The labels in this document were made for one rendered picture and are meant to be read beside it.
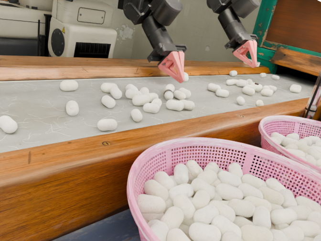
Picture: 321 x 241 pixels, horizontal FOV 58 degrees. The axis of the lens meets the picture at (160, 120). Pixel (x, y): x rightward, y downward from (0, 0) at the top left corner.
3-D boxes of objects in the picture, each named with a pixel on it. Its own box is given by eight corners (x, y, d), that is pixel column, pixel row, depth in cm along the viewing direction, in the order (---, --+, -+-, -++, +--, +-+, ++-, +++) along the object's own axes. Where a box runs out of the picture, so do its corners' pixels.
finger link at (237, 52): (271, 60, 90) (257, 35, 92) (260, 60, 85) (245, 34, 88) (254, 72, 95) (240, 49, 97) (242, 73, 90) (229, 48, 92)
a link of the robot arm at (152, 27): (151, 27, 86) (136, 25, 82) (164, 9, 81) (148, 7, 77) (161, 45, 84) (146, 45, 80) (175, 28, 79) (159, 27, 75)
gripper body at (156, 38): (188, 49, 80) (177, 28, 82) (162, 48, 73) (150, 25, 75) (175, 64, 84) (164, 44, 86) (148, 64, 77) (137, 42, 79)
